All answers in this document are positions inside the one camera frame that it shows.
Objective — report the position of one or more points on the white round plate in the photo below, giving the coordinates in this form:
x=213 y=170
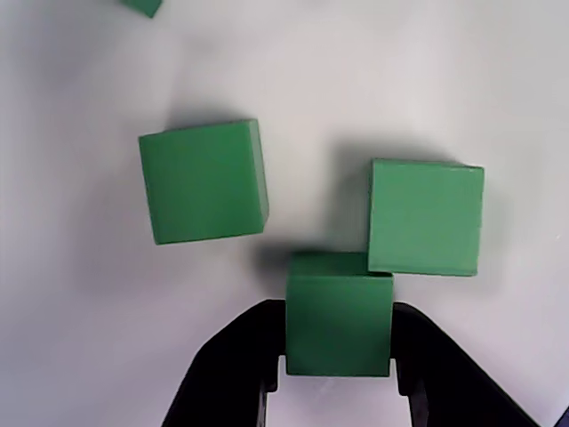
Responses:
x=400 y=66

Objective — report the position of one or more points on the green cube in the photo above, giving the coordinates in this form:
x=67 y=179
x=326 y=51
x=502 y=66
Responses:
x=427 y=218
x=200 y=182
x=338 y=324
x=144 y=5

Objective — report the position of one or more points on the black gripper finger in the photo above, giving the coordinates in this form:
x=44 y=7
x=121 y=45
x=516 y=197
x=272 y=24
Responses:
x=449 y=396
x=226 y=382

